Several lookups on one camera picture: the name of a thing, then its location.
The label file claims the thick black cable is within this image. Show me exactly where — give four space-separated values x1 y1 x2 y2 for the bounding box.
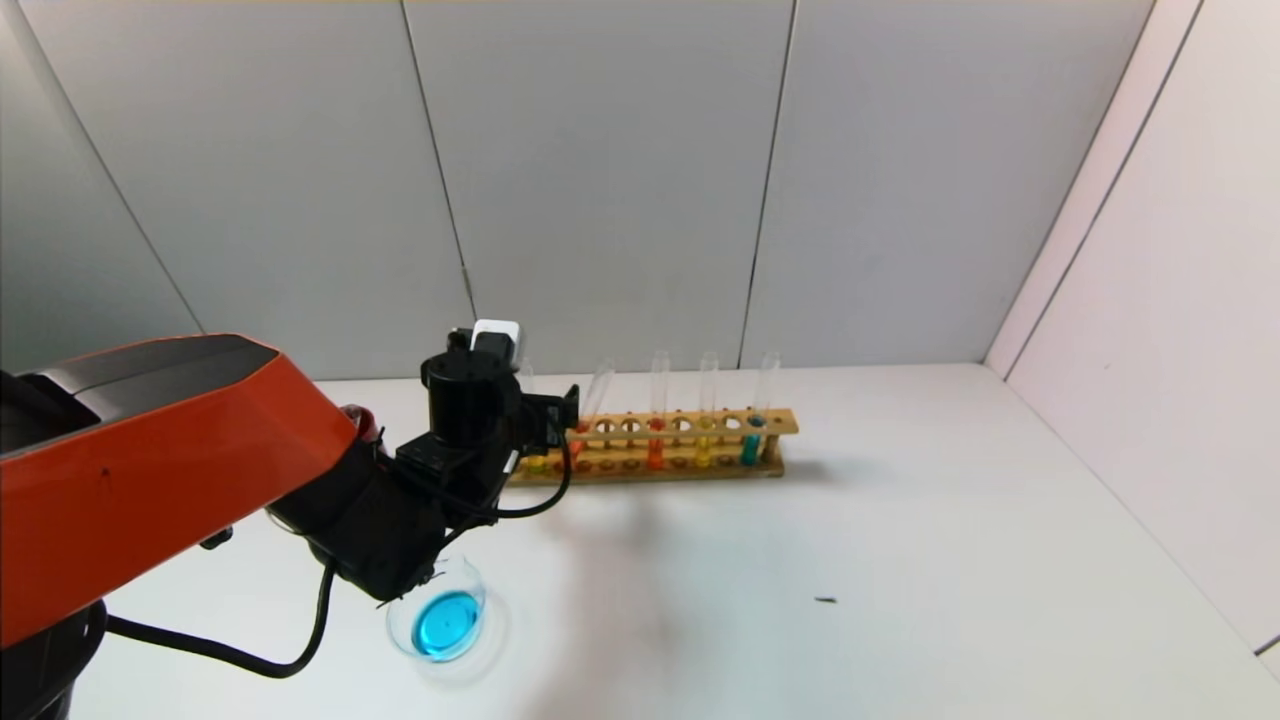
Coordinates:
105 560 336 679

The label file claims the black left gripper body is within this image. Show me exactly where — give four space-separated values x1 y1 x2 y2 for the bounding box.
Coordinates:
515 393 568 457

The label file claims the yellow pigment test tube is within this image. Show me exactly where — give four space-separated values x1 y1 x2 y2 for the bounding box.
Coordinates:
515 357 550 475
694 351 719 470

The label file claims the thin black cable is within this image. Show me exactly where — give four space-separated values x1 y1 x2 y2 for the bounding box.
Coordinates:
430 430 573 519

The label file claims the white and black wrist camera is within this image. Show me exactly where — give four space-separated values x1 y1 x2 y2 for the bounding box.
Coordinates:
452 319 525 366

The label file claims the orange pigment test tube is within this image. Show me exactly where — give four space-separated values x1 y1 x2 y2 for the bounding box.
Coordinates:
565 356 617 463
646 350 670 472

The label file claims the wooden test tube rack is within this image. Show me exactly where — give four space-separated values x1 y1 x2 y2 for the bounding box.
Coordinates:
505 407 800 485

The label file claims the blue pigment test tube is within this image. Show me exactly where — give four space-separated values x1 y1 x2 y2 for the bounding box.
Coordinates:
740 350 781 467

